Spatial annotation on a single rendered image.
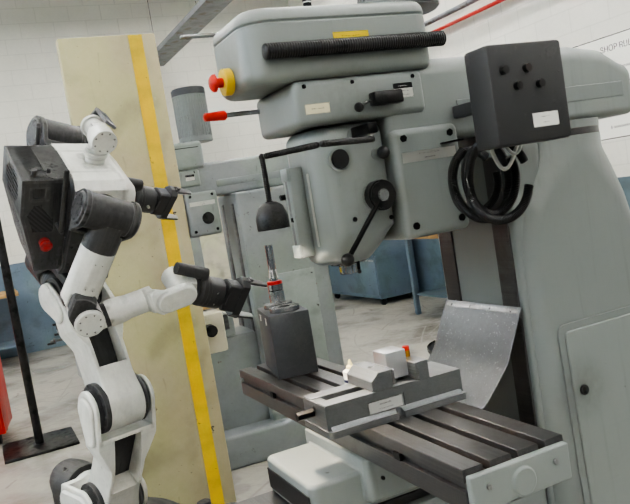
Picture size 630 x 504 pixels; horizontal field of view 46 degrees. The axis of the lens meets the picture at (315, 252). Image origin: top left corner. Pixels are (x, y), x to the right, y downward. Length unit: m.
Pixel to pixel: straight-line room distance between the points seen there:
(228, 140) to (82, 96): 7.94
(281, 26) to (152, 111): 1.86
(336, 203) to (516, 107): 0.44
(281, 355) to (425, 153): 0.75
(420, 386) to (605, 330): 0.55
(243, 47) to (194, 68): 9.66
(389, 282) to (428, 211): 7.40
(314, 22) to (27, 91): 9.27
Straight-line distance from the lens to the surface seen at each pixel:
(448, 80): 1.87
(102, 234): 1.90
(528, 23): 7.55
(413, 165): 1.77
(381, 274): 9.11
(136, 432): 2.23
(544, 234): 1.90
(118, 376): 2.17
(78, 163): 2.07
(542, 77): 1.69
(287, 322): 2.17
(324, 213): 1.70
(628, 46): 6.72
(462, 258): 2.06
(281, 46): 1.61
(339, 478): 1.72
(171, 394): 3.49
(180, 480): 3.59
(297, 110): 1.65
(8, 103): 10.79
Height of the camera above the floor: 1.48
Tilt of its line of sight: 4 degrees down
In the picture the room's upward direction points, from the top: 9 degrees counter-clockwise
